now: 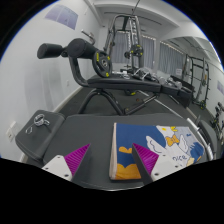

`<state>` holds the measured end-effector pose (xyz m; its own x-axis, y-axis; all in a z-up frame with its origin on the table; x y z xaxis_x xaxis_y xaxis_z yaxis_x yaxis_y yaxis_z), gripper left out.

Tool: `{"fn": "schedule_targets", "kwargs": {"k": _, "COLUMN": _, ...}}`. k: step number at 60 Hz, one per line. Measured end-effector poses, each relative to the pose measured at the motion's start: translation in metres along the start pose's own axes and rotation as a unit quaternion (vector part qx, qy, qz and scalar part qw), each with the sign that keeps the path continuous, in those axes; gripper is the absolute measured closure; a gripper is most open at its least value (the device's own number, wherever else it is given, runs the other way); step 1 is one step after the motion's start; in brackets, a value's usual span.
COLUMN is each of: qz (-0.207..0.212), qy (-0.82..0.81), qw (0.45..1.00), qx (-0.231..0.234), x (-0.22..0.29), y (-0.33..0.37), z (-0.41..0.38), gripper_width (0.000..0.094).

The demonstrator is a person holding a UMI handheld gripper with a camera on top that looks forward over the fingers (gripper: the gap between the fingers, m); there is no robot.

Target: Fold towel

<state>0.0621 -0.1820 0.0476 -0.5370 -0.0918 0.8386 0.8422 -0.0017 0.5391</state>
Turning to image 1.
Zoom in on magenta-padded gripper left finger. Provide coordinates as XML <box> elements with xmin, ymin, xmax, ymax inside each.
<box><xmin>41</xmin><ymin>143</ymin><xmax>93</xmax><ymax>186</ymax></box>

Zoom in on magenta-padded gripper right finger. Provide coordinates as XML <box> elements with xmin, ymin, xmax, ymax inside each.
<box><xmin>131</xmin><ymin>142</ymin><xmax>185</xmax><ymax>186</ymax></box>

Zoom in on black padded weight bench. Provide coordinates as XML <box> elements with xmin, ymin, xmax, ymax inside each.
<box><xmin>14</xmin><ymin>109</ymin><xmax>218</xmax><ymax>192</ymax></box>

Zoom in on black bench with foam rollers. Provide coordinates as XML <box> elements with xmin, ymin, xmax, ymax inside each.
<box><xmin>36</xmin><ymin>37</ymin><xmax>195</xmax><ymax>116</ymax></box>

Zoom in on chrome dumbbell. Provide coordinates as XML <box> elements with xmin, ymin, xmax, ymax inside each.
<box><xmin>156</xmin><ymin>76</ymin><xmax>168</xmax><ymax>86</ymax></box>
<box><xmin>133</xmin><ymin>68</ymin><xmax>150</xmax><ymax>81</ymax></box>

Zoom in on black squat rack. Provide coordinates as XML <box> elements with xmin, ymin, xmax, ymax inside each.
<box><xmin>183</xmin><ymin>54</ymin><xmax>212</xmax><ymax>110</ymax></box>

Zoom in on black weight plate yellow marks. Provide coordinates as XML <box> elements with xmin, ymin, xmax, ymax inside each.
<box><xmin>92</xmin><ymin>49</ymin><xmax>113</xmax><ymax>78</ymax></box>

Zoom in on grey window curtain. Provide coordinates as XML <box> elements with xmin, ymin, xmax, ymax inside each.
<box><xmin>158</xmin><ymin>41</ymin><xmax>186</xmax><ymax>73</ymax></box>
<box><xmin>111</xmin><ymin>31</ymin><xmax>156</xmax><ymax>69</ymax></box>

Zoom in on black weight plate on rack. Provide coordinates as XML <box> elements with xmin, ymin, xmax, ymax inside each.
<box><xmin>129</xmin><ymin>43</ymin><xmax>144</xmax><ymax>58</ymax></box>

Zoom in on white wall socket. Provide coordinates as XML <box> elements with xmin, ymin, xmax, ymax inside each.
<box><xmin>5</xmin><ymin>121</ymin><xmax>18</xmax><ymax>141</ymax></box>

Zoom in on small purple wall poster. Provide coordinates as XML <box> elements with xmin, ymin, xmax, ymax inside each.
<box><xmin>216</xmin><ymin>80</ymin><xmax>224</xmax><ymax>96</ymax></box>

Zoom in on grey cable machine rack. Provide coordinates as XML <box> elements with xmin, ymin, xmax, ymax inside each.
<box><xmin>103</xmin><ymin>13</ymin><xmax>145</xmax><ymax>73</ymax></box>

